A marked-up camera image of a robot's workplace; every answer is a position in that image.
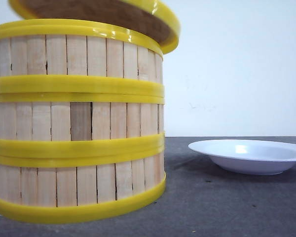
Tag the woven bamboo steamer lid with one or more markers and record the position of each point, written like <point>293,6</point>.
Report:
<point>150,17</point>

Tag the white plate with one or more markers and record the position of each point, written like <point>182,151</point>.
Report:
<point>254,157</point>

